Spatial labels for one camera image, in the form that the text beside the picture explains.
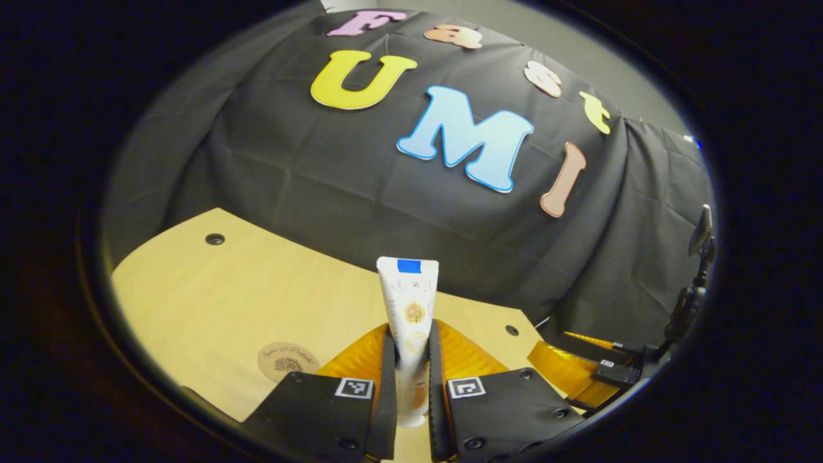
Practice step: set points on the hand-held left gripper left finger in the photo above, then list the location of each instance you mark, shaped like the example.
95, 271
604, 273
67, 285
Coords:
321, 411

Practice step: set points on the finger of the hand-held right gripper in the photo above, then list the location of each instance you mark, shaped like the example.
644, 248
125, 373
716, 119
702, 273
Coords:
591, 346
617, 374

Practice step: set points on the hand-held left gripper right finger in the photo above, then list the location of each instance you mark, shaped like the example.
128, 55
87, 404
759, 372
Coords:
508, 411

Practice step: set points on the round cork coaster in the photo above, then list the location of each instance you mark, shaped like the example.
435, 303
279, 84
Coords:
286, 360

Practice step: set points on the white toothpaste tube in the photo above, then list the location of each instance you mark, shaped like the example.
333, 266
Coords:
411, 302

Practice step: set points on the black backdrop cloth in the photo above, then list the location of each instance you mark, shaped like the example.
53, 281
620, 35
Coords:
321, 180

